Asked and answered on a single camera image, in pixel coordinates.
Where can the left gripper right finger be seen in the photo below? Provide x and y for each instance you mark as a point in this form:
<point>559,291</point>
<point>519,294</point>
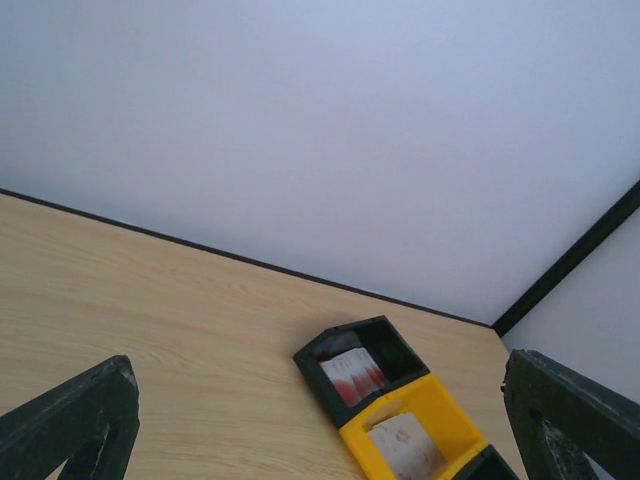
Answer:
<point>564,422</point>

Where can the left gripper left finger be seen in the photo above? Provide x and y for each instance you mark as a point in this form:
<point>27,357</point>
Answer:
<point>86,427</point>

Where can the black bin with teal cards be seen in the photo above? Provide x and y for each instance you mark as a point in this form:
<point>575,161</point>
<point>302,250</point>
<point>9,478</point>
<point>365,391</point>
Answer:
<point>486,465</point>

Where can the white cards in yellow bin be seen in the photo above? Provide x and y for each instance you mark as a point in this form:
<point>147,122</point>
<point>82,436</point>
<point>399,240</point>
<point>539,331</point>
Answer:
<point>407,448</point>

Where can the stack of red white cards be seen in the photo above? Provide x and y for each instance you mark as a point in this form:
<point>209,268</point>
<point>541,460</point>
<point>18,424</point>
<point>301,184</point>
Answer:
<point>355,375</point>

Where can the black bin with red cards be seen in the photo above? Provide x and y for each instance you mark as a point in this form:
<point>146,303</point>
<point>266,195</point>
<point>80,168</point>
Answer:
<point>397,360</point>

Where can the yellow bin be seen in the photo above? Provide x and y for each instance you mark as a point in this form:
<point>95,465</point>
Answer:
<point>453,432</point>

